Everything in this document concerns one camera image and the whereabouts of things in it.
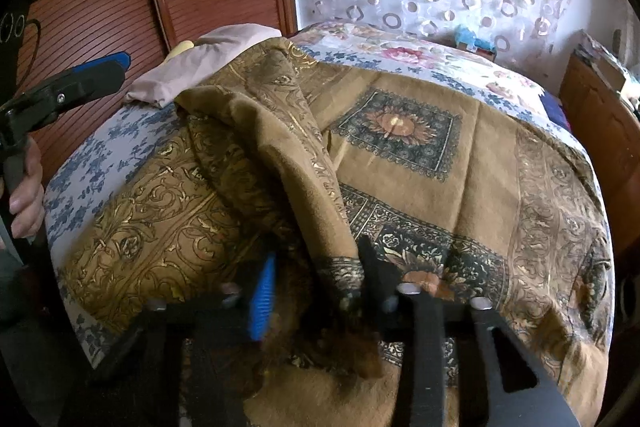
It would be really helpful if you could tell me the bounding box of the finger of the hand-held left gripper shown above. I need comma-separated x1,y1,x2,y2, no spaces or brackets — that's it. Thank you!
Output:
71,52,132,80
49,67,127,111

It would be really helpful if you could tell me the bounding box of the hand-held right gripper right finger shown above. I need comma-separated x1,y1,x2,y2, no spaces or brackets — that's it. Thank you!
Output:
356,234,581,427

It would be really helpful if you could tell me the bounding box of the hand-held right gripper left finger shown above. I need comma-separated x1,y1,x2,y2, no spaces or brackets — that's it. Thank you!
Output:
75,253,279,427

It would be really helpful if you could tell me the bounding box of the brown gold patterned garment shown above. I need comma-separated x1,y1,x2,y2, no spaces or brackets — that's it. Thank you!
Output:
175,36,388,380

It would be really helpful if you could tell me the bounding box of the person's left hand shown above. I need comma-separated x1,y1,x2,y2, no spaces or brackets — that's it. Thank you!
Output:
8,139,46,240

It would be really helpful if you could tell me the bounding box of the pink pillow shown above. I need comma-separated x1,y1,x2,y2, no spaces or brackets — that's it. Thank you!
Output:
124,23,283,108

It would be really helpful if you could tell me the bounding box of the brown patterned blanket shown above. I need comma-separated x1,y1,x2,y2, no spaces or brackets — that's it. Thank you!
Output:
60,49,618,427

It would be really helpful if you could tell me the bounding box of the floral bedsheet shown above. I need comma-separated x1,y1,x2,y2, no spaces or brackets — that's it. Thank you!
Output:
42,21,598,368

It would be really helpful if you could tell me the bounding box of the navy blue cloth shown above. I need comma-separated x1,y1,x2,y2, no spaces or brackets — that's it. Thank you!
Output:
541,91,572,130

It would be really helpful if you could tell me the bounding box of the blue plastic bag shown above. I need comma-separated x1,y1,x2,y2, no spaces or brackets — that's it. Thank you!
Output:
454,27,497,54

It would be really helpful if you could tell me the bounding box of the wooden cabinet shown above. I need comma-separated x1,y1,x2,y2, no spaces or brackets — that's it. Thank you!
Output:
559,56,640,192

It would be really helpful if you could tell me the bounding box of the pile of clutter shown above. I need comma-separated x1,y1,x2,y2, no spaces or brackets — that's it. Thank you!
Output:
574,29,640,108

